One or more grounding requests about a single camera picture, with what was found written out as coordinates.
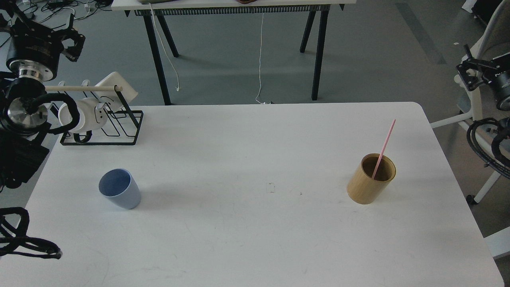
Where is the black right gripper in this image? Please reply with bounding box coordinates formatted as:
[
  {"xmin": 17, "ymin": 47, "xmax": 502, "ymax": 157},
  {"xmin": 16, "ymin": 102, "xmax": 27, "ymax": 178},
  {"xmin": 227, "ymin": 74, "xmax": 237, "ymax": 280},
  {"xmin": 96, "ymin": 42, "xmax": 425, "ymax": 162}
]
[{"xmin": 457, "ymin": 44, "xmax": 510, "ymax": 111}]

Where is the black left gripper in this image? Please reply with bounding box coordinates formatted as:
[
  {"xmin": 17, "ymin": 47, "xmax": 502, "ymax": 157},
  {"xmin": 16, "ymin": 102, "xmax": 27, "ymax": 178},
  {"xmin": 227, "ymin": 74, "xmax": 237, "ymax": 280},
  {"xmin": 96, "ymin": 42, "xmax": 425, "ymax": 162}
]
[{"xmin": 6, "ymin": 12, "xmax": 86, "ymax": 80}]

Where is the blue cup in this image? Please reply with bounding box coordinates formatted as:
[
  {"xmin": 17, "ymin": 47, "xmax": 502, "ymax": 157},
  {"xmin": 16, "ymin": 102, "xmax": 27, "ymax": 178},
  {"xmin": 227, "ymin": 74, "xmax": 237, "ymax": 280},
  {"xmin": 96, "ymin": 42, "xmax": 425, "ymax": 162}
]
[{"xmin": 98, "ymin": 168, "xmax": 141, "ymax": 210}]

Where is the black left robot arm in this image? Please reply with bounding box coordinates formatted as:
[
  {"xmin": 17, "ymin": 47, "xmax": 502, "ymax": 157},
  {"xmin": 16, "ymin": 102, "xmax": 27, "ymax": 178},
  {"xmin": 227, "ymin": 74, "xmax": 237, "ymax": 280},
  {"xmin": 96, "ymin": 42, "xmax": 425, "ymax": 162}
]
[{"xmin": 1, "ymin": 7, "xmax": 85, "ymax": 189}]

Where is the white office chair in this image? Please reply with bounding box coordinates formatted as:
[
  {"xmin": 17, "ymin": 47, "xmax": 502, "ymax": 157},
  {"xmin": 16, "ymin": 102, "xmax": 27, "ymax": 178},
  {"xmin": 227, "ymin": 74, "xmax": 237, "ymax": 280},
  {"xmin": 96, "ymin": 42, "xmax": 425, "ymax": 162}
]
[{"xmin": 430, "ymin": 0, "xmax": 510, "ymax": 205}]

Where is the white mug on rack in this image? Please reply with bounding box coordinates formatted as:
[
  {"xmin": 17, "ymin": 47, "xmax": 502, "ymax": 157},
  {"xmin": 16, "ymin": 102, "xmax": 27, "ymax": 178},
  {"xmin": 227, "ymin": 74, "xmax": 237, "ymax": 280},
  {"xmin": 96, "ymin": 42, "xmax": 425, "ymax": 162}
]
[{"xmin": 69, "ymin": 98, "xmax": 107, "ymax": 133}]

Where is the white background table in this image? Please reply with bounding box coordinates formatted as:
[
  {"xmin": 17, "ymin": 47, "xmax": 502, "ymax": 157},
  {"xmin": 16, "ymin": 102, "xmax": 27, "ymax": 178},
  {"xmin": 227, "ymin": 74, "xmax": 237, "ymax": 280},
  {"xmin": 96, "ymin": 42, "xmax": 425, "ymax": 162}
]
[{"xmin": 110, "ymin": 0, "xmax": 358, "ymax": 106}]

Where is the bamboo cylinder holder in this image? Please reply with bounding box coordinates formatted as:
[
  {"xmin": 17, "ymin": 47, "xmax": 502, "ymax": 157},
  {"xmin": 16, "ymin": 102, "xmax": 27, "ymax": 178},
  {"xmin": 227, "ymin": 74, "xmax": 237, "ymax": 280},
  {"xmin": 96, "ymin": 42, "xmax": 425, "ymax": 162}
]
[{"xmin": 347, "ymin": 154, "xmax": 396, "ymax": 204}]

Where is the black wire dish rack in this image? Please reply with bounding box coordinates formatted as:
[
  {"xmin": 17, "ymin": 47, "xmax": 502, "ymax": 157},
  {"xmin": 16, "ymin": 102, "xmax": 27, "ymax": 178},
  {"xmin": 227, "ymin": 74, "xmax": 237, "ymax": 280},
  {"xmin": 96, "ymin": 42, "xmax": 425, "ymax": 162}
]
[{"xmin": 59, "ymin": 92, "xmax": 144, "ymax": 146}]

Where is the white hanging cable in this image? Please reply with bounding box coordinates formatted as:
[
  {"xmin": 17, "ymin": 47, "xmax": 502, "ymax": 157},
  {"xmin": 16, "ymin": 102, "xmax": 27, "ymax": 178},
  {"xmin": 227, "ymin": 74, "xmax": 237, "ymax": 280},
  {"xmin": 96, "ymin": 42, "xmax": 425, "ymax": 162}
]
[
  {"xmin": 255, "ymin": 13, "xmax": 272, "ymax": 105},
  {"xmin": 149, "ymin": 3, "xmax": 181, "ymax": 92}
]

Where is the left arm black cable bundle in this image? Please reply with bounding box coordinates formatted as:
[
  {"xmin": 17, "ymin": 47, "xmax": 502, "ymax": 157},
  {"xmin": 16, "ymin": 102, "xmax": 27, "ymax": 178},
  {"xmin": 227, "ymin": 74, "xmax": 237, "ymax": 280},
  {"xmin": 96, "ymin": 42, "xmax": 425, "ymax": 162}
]
[{"xmin": 0, "ymin": 207, "xmax": 63, "ymax": 259}]

